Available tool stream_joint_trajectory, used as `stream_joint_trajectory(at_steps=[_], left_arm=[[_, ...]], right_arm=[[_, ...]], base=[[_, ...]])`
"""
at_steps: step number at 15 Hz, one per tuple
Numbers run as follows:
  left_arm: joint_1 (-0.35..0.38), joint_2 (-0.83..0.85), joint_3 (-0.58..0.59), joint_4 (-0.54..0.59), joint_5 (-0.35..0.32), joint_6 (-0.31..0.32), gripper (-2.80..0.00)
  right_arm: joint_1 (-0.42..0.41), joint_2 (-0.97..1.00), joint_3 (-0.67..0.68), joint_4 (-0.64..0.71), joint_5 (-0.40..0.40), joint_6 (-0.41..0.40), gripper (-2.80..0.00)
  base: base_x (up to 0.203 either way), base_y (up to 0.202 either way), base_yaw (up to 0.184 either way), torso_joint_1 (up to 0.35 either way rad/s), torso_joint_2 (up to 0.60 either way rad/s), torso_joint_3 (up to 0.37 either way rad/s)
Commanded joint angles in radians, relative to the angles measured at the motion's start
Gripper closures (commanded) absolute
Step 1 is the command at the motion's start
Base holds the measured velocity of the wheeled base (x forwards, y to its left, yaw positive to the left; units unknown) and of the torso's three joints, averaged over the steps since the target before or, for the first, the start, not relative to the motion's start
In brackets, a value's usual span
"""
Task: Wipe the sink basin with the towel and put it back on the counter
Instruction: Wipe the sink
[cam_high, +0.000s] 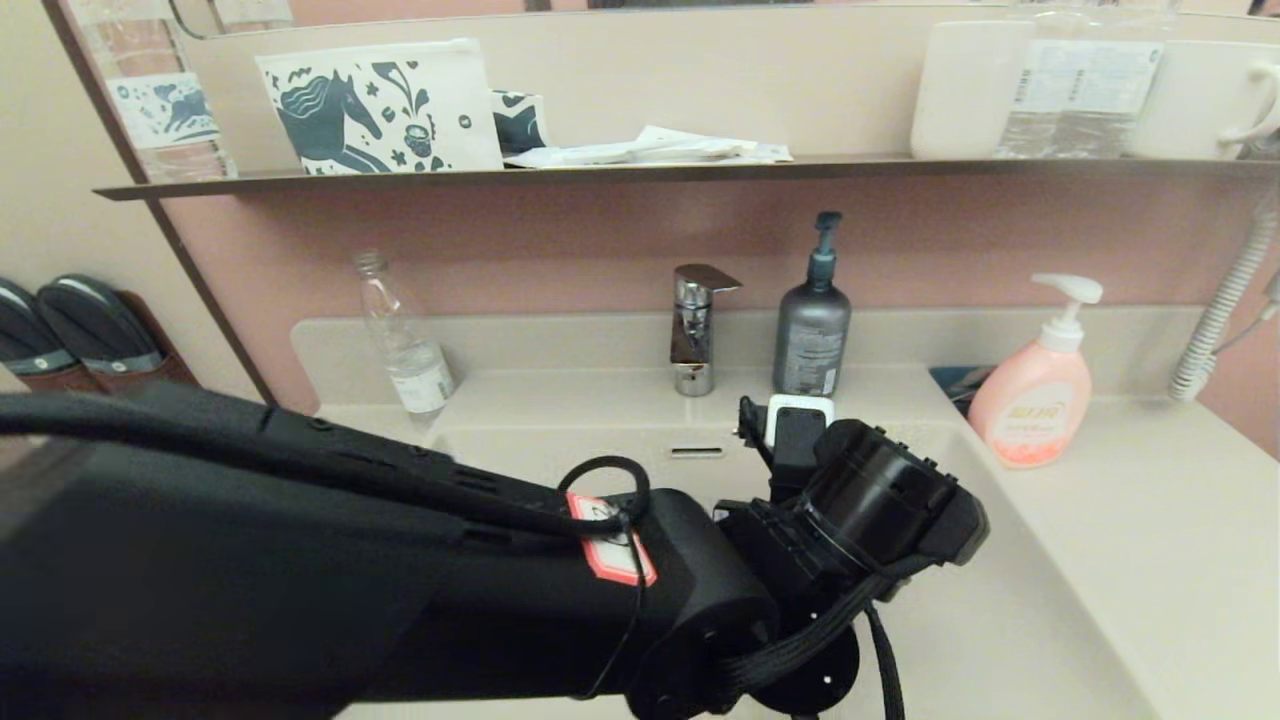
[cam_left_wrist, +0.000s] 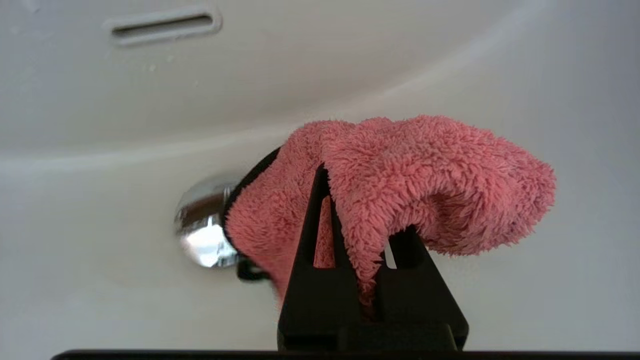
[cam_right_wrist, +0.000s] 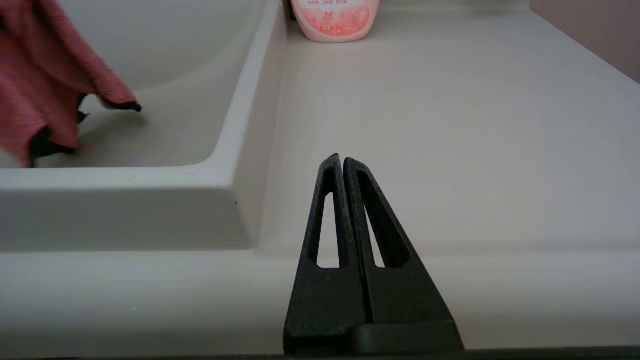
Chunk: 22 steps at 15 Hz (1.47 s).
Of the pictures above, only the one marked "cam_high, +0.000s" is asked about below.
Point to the chrome lever faucet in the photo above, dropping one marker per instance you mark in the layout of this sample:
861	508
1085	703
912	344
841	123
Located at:
690	330

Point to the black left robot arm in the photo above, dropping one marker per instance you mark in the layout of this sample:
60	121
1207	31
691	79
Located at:
300	590

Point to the beige wash basin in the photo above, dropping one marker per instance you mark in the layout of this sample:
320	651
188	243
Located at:
1000	640

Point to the grey pump bottle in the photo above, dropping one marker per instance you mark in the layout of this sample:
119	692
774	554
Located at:
810	340

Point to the white paper packets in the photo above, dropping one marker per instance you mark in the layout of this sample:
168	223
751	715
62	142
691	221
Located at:
648	150

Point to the clear plastic water bottle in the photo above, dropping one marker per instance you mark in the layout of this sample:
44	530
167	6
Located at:
412	362

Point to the small dark print pouch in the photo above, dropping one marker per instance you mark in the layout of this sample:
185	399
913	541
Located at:
519	125

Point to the dark blue flat packet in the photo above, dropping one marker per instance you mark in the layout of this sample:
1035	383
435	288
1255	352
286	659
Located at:
953	385

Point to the white horse print pouch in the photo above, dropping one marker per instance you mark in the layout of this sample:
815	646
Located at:
378	110

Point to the pink soap pump bottle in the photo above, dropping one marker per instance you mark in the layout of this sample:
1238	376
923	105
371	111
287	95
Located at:
1030	400

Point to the labelled water bottle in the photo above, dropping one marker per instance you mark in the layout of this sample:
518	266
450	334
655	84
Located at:
1123	95
1048	95

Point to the brown fabric slipper holder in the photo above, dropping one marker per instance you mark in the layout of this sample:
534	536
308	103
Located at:
150	375

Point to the dark grey slipper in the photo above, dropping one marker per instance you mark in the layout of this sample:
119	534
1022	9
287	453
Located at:
100	325
25	335

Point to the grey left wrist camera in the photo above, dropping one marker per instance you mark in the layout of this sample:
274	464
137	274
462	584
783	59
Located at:
795	420

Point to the brown wall shelf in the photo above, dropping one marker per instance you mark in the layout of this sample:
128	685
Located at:
600	175

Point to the wall mirror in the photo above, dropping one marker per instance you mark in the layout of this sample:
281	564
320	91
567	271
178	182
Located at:
700	4

